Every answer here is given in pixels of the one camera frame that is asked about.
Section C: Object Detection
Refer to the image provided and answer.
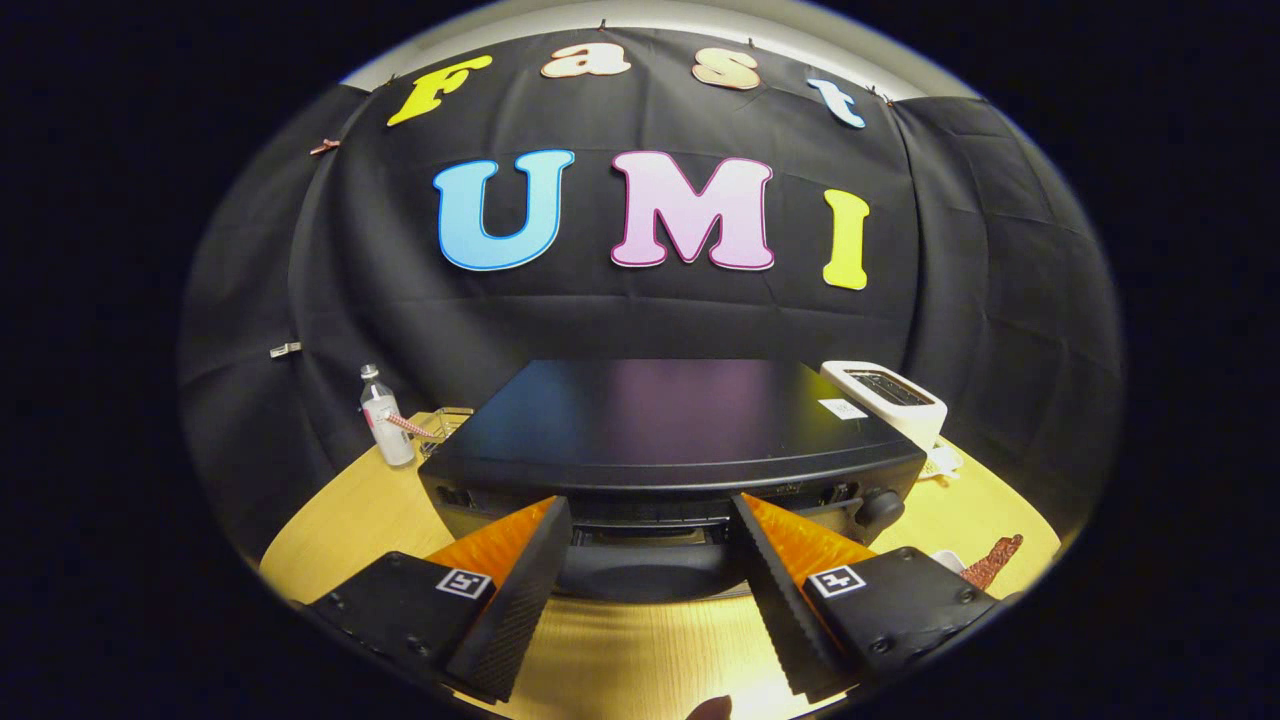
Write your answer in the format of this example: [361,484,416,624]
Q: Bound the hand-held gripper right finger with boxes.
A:
[730,492,1002,703]

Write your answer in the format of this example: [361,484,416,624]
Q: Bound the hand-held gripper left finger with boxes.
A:
[305,495,575,703]

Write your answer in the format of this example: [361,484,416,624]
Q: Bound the black toaster oven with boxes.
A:
[417,358,928,604]

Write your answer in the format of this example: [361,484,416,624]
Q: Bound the reddish brown meat strip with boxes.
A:
[962,534,1025,591]

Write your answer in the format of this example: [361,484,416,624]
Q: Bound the white pop-up toaster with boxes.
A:
[820,360,948,453]

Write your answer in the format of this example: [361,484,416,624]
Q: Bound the clear plastic bottle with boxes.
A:
[360,364,416,468]

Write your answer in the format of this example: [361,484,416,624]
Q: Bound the small wire basket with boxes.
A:
[420,406,475,459]

